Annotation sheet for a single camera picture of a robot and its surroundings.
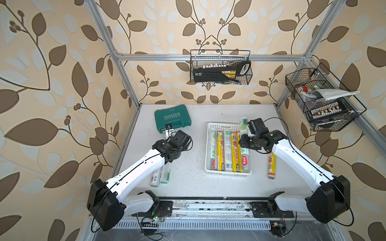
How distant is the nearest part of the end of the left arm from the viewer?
1.78 ft

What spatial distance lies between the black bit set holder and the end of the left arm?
62 centimetres

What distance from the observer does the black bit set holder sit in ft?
2.14

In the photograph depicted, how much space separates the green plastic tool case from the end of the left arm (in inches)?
17.3

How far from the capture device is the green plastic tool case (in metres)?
1.07

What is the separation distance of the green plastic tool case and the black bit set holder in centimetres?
73

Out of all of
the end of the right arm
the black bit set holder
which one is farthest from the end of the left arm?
the black bit set holder

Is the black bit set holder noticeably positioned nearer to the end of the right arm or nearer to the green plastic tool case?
the end of the right arm
